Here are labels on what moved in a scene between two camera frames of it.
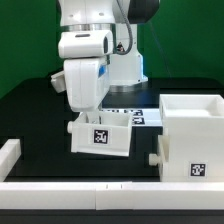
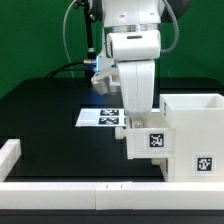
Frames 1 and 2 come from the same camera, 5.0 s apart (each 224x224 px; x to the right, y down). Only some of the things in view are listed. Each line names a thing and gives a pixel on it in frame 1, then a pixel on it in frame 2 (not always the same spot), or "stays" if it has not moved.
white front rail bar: [112, 195] stays
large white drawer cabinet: [194, 124] stays
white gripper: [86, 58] → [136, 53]
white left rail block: [9, 154] stays
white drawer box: [110, 137] → [151, 138]
